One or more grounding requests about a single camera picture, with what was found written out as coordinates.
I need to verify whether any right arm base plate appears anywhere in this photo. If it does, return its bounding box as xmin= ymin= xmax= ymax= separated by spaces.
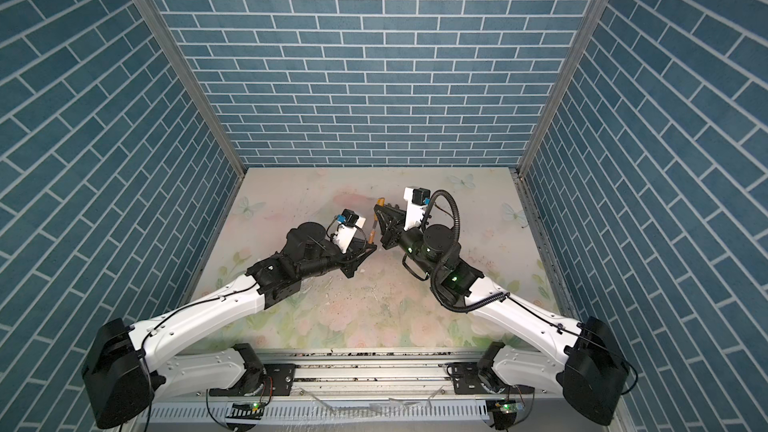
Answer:
xmin=444 ymin=362 xmax=534 ymax=395

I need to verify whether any floral table mat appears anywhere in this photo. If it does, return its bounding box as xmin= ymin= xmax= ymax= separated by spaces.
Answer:
xmin=193 ymin=167 xmax=557 ymax=353

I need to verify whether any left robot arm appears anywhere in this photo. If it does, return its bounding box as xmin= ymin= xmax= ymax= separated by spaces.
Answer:
xmin=82 ymin=222 xmax=377 ymax=429

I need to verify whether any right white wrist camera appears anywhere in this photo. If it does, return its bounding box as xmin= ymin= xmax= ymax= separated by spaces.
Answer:
xmin=404 ymin=187 xmax=431 ymax=231

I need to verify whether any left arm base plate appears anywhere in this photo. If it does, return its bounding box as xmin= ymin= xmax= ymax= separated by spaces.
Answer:
xmin=208 ymin=364 xmax=296 ymax=398

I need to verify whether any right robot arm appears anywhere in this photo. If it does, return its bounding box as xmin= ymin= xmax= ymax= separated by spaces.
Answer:
xmin=374 ymin=187 xmax=639 ymax=426

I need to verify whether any aluminium mounting rail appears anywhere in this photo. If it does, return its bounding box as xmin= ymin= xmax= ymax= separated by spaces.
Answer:
xmin=107 ymin=350 xmax=637 ymax=432

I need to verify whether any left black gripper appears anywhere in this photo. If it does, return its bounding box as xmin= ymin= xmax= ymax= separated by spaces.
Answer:
xmin=297 ymin=236 xmax=378 ymax=282

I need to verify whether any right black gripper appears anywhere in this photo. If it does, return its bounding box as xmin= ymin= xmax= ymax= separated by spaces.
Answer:
xmin=376 ymin=204 xmax=441 ymax=281

